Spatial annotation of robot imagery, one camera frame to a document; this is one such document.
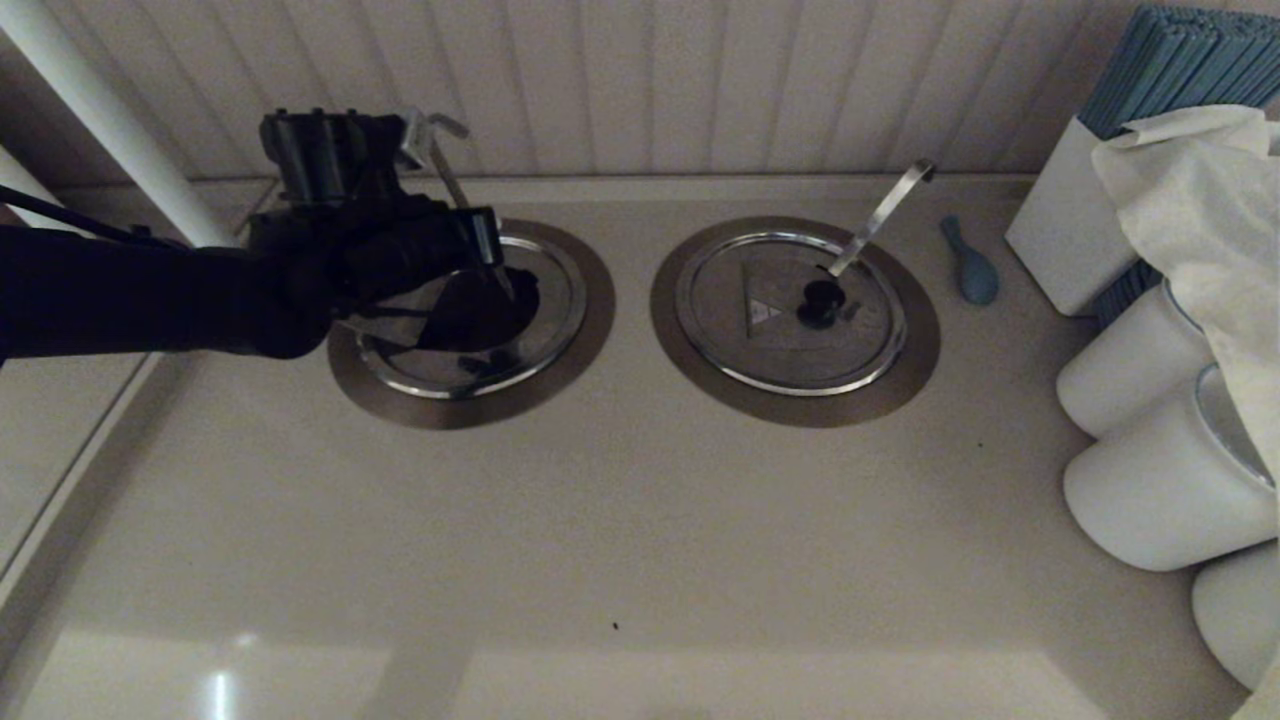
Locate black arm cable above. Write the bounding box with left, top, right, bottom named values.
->
left=0, top=185, right=191, bottom=249

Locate brushed steel well ring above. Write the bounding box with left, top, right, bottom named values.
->
left=650, top=215, right=941, bottom=429
left=328, top=218, right=616, bottom=431

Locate long white pole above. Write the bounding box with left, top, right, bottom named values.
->
left=0, top=0, right=236, bottom=249

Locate small blue spoon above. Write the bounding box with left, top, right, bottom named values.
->
left=940, top=215, right=1001, bottom=307

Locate steel ladle with hooked handle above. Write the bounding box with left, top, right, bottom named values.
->
left=405, top=112, right=517, bottom=303
left=828, top=160, right=938, bottom=279

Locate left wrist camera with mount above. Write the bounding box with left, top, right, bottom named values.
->
left=260, top=108, right=426, bottom=206

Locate white cylindrical container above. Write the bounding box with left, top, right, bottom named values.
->
left=1057, top=280, right=1216, bottom=441
left=1190, top=540, right=1280, bottom=691
left=1063, top=365, right=1279, bottom=573

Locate short white pole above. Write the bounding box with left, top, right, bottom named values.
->
left=0, top=148, right=36, bottom=201

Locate white rectangular holder box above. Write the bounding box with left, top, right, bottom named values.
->
left=1005, top=115, right=1166, bottom=317

